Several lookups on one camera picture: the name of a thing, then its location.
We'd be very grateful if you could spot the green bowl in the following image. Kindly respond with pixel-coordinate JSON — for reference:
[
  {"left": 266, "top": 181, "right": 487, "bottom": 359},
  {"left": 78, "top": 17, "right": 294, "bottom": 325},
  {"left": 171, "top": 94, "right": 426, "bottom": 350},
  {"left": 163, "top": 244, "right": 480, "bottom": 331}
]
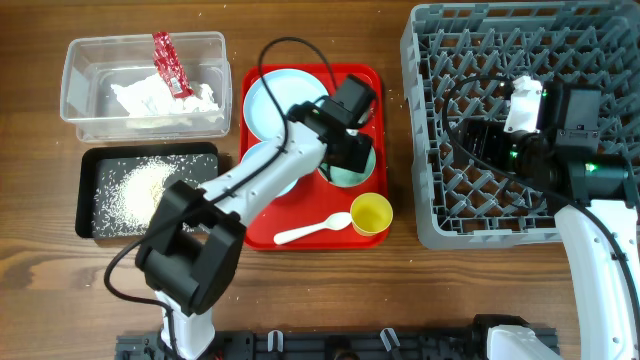
[{"left": 318, "top": 148, "right": 376, "bottom": 188}]

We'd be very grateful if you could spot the yellow cup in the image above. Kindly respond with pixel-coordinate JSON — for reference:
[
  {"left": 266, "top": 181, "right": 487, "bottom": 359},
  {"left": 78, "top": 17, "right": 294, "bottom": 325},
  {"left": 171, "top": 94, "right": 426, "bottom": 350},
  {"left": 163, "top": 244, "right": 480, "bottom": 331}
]
[{"left": 350, "top": 193, "right": 393, "bottom": 236}]

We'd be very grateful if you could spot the white plastic spoon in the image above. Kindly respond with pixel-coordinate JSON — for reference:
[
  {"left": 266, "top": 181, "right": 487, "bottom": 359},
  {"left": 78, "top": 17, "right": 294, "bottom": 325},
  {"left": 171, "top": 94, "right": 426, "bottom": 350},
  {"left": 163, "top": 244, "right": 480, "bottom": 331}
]
[{"left": 273, "top": 212, "right": 352, "bottom": 245}]

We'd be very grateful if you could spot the light blue plate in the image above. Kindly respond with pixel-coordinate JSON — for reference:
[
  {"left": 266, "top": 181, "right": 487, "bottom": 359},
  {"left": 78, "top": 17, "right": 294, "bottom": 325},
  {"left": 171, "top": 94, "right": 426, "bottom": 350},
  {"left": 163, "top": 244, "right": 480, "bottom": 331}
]
[{"left": 243, "top": 68, "right": 328, "bottom": 141}]

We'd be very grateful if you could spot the red snack wrapper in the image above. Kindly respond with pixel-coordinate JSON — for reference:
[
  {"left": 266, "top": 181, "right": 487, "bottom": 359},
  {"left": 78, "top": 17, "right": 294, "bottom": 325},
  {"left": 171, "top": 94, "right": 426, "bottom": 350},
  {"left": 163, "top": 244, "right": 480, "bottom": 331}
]
[{"left": 152, "top": 32, "right": 194, "bottom": 99}]

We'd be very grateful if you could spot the white napkin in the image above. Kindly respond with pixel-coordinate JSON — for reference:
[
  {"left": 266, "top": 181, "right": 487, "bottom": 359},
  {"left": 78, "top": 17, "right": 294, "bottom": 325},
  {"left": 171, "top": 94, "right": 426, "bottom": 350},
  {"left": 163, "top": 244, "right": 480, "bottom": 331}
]
[{"left": 111, "top": 74, "right": 220, "bottom": 117}]

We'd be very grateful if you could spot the white rice pile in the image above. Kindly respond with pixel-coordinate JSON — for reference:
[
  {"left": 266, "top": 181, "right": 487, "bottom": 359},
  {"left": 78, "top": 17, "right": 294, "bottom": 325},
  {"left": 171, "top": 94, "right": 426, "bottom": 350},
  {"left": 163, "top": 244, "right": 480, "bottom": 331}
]
[{"left": 91, "top": 154, "right": 218, "bottom": 239}]

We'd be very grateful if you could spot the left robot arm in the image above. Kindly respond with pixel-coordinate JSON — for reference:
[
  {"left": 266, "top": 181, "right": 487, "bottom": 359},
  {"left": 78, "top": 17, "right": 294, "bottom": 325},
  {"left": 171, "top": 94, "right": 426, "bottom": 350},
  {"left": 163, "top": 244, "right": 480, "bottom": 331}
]
[{"left": 135, "top": 75, "right": 377, "bottom": 359}]

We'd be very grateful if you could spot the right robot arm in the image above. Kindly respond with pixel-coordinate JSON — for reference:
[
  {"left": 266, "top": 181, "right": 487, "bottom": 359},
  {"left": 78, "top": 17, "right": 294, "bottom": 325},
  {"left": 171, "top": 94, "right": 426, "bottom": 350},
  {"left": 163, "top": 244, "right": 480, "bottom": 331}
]
[{"left": 443, "top": 76, "right": 639, "bottom": 359}]

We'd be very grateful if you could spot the grey dishwasher rack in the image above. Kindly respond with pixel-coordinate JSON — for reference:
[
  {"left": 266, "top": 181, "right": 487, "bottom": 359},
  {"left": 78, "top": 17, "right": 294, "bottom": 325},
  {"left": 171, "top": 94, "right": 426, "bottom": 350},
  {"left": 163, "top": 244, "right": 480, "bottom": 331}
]
[{"left": 400, "top": 1, "right": 639, "bottom": 249}]

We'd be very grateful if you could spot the red serving tray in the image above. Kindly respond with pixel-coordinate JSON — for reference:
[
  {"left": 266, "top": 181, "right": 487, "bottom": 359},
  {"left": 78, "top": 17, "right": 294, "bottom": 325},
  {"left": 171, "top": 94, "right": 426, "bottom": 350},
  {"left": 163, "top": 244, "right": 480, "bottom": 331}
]
[{"left": 239, "top": 64, "right": 389, "bottom": 251}]

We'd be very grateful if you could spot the clear plastic bin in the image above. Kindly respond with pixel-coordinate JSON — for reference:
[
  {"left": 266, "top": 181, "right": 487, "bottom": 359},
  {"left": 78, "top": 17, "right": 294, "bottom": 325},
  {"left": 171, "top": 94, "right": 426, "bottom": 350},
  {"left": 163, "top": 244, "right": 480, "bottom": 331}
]
[{"left": 60, "top": 31, "right": 233, "bottom": 142}]

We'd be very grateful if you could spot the black tray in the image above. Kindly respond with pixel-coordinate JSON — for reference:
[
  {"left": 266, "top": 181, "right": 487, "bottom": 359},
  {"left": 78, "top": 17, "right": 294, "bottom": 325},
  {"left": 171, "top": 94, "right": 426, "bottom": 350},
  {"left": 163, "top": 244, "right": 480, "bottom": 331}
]
[{"left": 75, "top": 142, "right": 218, "bottom": 239}]

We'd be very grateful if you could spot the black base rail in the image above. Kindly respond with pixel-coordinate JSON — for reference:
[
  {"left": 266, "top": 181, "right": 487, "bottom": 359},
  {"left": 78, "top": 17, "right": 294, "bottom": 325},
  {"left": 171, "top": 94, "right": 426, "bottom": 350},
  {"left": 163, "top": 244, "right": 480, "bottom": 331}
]
[{"left": 114, "top": 328, "right": 560, "bottom": 360}]

